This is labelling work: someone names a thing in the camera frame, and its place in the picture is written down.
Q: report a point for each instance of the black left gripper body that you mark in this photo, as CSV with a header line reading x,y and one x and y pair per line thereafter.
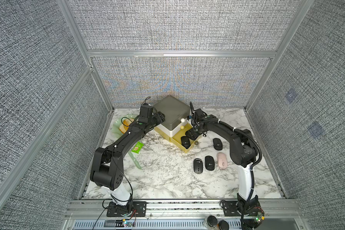
x,y
155,120

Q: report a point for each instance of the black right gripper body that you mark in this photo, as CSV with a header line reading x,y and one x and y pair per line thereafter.
x,y
197,128

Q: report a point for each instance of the black computer mouse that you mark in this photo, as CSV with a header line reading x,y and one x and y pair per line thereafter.
x,y
185,142
198,166
217,144
191,134
209,163

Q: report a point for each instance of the grey three-drawer storage box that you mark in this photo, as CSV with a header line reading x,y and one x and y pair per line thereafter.
x,y
176,124

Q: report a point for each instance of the pink computer mouse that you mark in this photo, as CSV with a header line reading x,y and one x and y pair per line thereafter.
x,y
222,160

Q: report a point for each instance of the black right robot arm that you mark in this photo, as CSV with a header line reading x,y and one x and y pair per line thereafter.
x,y
255,213

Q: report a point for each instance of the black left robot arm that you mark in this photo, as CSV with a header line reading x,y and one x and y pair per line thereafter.
x,y
107,168

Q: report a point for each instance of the green snack packet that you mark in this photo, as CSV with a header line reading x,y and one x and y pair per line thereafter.
x,y
137,148

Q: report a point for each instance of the green scalloped glass plate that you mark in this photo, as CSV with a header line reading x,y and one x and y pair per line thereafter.
x,y
116,124

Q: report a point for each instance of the black round knob left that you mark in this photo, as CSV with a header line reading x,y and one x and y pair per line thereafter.
x,y
211,222

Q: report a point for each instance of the black round knob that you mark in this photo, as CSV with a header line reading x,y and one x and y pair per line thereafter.
x,y
223,225
211,222

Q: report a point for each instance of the black round knob right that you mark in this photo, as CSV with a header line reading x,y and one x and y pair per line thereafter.
x,y
223,225

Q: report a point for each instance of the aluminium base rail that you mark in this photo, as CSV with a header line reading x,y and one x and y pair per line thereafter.
x,y
180,214

